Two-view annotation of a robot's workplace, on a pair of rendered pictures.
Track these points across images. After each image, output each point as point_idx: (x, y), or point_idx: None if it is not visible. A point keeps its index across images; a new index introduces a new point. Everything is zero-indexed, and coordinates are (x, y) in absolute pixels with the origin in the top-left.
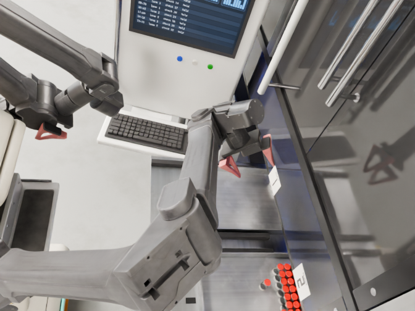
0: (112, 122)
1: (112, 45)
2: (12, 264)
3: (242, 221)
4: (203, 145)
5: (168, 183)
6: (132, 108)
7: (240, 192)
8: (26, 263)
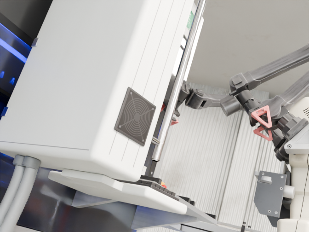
0: (164, 188)
1: (182, 82)
2: (282, 134)
3: None
4: (217, 95)
5: None
6: (118, 181)
7: None
8: (277, 130)
